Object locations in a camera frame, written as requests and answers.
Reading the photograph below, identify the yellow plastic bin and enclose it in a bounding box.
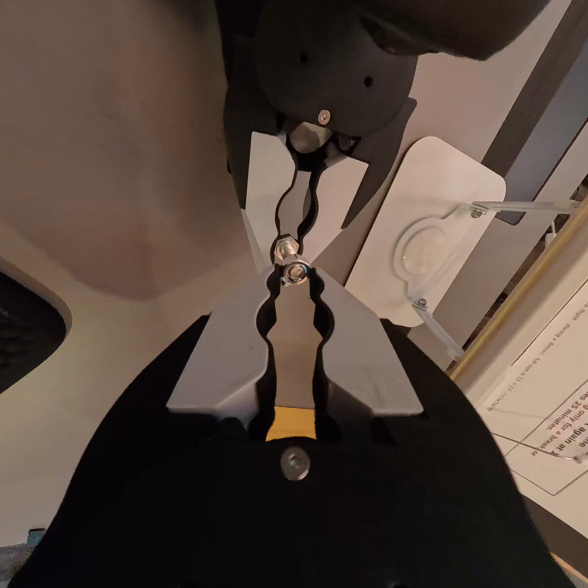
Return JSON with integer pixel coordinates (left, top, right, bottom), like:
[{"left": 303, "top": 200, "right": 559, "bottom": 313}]
[{"left": 266, "top": 405, "right": 318, "bottom": 443}]

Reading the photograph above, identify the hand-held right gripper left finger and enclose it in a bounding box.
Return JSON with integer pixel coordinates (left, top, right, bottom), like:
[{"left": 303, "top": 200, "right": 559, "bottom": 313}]
[{"left": 166, "top": 266, "right": 282, "bottom": 442}]

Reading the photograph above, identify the printed instruction sheet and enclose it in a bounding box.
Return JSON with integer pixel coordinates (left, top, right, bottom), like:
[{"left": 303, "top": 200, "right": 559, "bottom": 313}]
[{"left": 478, "top": 276, "right": 588, "bottom": 497}]

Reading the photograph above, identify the black dimpled wrist rest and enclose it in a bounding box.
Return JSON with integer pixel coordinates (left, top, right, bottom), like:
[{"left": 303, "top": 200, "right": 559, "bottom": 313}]
[{"left": 0, "top": 271, "right": 70, "bottom": 396}]

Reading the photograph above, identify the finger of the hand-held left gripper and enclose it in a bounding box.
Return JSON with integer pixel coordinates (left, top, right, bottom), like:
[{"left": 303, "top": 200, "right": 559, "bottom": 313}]
[
  {"left": 240, "top": 132, "right": 299, "bottom": 273},
  {"left": 296, "top": 153, "right": 369, "bottom": 266}
]

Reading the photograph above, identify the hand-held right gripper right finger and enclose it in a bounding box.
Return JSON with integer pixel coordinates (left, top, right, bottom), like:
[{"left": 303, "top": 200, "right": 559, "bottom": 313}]
[{"left": 309, "top": 268, "right": 424, "bottom": 442}]

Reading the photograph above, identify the person's left forearm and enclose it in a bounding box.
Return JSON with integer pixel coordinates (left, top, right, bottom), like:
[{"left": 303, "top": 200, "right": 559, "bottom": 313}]
[{"left": 360, "top": 0, "right": 552, "bottom": 62}]

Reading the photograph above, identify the white stand with wooden board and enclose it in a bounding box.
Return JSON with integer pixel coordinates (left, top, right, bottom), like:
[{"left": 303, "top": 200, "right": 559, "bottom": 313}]
[{"left": 345, "top": 136, "right": 588, "bottom": 588}]

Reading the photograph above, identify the silver hex bolt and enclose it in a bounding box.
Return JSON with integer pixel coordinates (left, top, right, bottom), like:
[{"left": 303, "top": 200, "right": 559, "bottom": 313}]
[{"left": 280, "top": 243, "right": 310, "bottom": 287}]

